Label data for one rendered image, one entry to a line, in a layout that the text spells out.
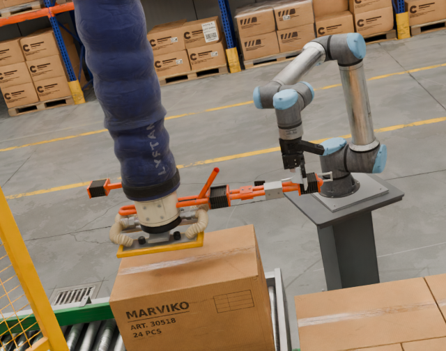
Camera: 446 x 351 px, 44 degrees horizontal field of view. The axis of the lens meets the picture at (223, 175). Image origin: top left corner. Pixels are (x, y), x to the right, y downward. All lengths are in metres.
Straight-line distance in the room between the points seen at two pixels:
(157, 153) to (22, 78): 8.14
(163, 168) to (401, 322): 1.18
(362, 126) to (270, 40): 6.47
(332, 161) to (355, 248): 0.53
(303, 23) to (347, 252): 6.38
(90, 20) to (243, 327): 1.30
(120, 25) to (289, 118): 0.67
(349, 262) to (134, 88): 1.72
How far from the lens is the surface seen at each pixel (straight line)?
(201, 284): 2.19
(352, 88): 2.68
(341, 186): 2.98
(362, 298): 2.63
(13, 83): 10.19
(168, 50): 9.34
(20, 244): 1.94
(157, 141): 2.04
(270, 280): 2.76
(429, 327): 2.47
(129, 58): 1.93
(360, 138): 2.81
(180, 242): 2.15
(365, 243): 3.17
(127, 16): 1.93
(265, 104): 2.19
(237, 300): 2.23
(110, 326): 2.85
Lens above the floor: 2.17
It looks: 24 degrees down
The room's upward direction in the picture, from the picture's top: 13 degrees counter-clockwise
